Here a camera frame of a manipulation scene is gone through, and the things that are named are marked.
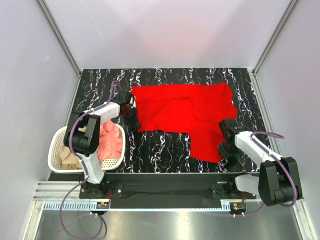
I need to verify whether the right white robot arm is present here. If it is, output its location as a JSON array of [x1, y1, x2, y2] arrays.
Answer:
[[218, 118, 303, 207]]

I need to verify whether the left small electronics board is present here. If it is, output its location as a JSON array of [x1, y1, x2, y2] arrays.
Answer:
[[96, 201, 110, 209]]

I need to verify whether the left aluminium frame post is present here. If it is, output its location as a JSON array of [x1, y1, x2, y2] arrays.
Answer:
[[35, 0, 82, 77]]

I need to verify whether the red t shirt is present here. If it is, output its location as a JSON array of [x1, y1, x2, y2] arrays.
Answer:
[[132, 83, 237, 163]]

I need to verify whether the white plastic laundry basket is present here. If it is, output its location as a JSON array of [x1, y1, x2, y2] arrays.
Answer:
[[47, 123, 126, 173]]

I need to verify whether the pink t shirt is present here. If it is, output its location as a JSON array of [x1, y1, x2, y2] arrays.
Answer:
[[97, 120, 123, 162]]

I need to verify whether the right aluminium frame post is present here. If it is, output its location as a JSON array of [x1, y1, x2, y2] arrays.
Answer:
[[251, 0, 301, 76]]

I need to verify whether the aluminium frame post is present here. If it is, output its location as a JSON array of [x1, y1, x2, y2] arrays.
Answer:
[[35, 0, 82, 77], [251, 0, 301, 76]]

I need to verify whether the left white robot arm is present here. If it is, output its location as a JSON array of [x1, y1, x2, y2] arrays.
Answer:
[[63, 90, 140, 195]]

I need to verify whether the small electronics board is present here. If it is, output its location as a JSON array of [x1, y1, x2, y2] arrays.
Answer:
[[96, 201, 110, 209], [230, 202, 247, 212]]

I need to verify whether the right small electronics board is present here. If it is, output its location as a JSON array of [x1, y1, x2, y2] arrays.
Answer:
[[230, 202, 247, 212]]

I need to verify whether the front aluminium rail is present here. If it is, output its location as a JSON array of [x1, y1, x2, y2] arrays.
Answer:
[[32, 181, 306, 212]]

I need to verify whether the beige t shirt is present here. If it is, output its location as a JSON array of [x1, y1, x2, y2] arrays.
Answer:
[[55, 145, 82, 170]]

